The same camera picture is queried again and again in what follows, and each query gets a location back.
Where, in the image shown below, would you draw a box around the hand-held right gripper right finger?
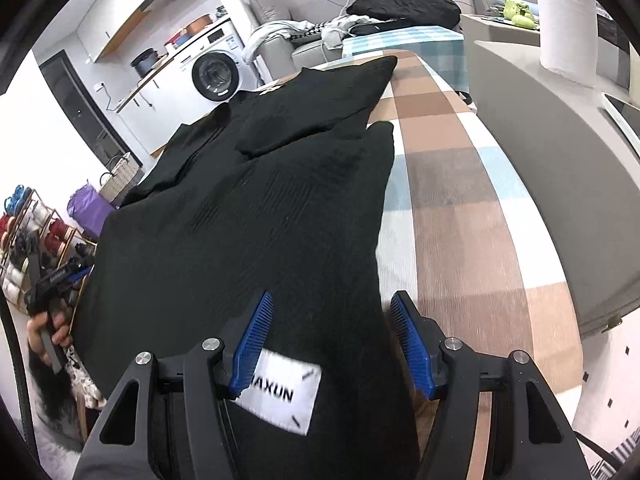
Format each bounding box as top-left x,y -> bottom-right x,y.
390,290 -> 586,480

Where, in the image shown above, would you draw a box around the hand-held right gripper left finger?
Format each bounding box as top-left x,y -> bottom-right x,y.
75,291 -> 275,480

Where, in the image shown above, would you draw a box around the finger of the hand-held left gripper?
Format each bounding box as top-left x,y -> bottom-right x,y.
62,257 -> 96,286

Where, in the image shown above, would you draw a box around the black knit garment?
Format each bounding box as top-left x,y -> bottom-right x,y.
70,55 -> 421,480

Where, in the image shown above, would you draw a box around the grey clothes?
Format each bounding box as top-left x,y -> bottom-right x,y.
242,20 -> 313,63

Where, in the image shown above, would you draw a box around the light crumpled clothes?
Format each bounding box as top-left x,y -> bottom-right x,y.
320,15 -> 373,52

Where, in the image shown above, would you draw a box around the person's left hand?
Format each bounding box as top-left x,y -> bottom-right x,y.
27,310 -> 76,361

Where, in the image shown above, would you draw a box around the wooden shoe rack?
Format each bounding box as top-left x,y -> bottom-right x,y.
0,185 -> 96,313

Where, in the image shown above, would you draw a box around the purple bag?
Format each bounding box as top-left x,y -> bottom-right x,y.
67,184 -> 117,241

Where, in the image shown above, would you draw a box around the woven basket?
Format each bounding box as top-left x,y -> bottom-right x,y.
97,152 -> 145,207

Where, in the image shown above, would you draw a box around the dark fluffy cloth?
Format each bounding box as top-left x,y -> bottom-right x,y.
24,347 -> 86,453

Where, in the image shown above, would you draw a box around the checked blanket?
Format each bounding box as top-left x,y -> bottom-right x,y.
250,50 -> 586,466

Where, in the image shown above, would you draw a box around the white kitchen counter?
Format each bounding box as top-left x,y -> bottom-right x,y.
112,35 -> 201,161

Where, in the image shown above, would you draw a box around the dark cooking pot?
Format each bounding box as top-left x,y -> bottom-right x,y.
131,48 -> 160,80

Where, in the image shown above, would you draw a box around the striped rug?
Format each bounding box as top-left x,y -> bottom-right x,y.
580,429 -> 640,480

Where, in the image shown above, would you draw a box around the grey cabinet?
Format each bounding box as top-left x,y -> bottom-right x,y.
472,40 -> 640,336

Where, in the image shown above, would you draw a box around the white washing machine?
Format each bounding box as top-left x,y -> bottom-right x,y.
177,17 -> 258,106

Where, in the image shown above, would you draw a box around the orange pot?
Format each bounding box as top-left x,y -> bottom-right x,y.
185,14 -> 214,37

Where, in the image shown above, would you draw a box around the blue checked cloth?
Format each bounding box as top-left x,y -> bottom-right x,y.
342,25 -> 467,98

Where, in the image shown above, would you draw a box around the white tray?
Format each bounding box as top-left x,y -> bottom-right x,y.
601,92 -> 640,157

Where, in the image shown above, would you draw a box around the grey sofa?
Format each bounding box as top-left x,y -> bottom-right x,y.
247,0 -> 468,86

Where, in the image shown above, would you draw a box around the black jacket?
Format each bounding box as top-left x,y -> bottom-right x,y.
346,0 -> 461,31

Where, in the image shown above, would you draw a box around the yellow-green toy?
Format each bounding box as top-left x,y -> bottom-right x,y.
501,0 -> 540,29

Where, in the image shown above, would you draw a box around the white paper roll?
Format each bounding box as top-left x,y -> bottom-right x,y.
532,0 -> 598,76

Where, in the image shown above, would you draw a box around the black cable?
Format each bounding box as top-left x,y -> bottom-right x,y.
0,300 -> 38,463

